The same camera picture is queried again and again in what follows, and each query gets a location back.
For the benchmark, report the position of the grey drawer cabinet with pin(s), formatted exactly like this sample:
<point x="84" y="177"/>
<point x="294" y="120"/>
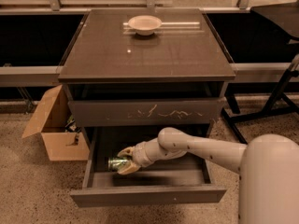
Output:
<point x="182" y="59"/>

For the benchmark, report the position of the metal window railing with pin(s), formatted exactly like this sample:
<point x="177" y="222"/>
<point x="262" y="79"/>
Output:
<point x="43" y="75"/>

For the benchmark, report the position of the dark side table top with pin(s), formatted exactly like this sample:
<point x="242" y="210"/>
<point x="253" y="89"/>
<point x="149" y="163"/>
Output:
<point x="285" y="16"/>

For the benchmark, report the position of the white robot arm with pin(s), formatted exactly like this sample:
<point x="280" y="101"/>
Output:
<point x="268" y="169"/>

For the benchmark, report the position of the green soda can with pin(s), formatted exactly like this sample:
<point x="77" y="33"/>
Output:
<point x="116" y="164"/>

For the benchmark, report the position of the black wheeled stand base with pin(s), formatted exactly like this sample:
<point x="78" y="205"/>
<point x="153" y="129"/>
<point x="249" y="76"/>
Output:
<point x="267" y="110"/>

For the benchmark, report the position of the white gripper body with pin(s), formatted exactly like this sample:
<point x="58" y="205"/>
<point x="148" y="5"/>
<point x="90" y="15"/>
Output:
<point x="140" y="156"/>

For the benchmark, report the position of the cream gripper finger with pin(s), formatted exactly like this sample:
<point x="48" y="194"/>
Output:
<point x="128" y="168"/>
<point x="126" y="153"/>

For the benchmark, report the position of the closed grey top drawer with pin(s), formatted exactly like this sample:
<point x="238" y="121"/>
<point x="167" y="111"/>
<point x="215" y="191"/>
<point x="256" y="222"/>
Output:
<point x="145" y="112"/>

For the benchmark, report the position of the open grey middle drawer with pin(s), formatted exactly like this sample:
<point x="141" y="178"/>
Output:
<point x="183" y="180"/>

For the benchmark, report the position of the white bowl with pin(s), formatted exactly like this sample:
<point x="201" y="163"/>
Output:
<point x="145" y="24"/>

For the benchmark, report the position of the open cardboard box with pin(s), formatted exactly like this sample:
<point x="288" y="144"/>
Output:
<point x="49" y="120"/>

